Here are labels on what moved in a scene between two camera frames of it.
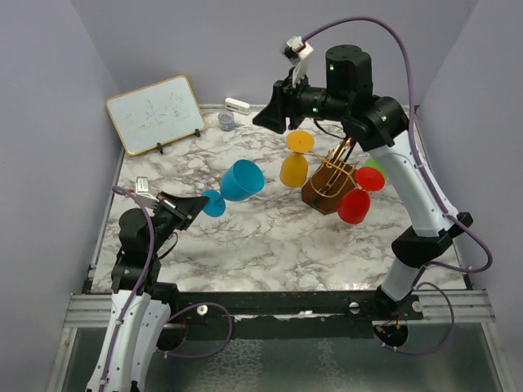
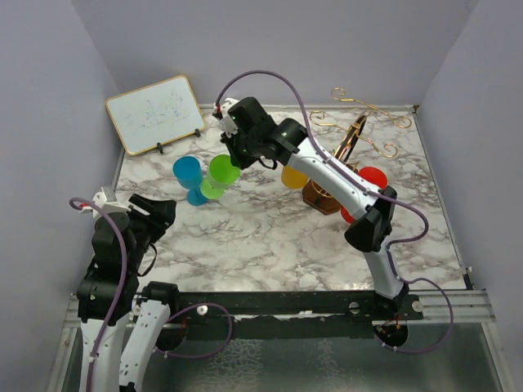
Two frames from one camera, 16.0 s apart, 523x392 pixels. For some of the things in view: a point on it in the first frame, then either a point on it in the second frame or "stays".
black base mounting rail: x=275 y=314 stays
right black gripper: x=282 y=100 → x=241 y=163
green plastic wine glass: x=372 y=162 → x=221 y=173
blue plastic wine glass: x=240 y=180 → x=187 y=170
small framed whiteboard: x=157 y=113 stays
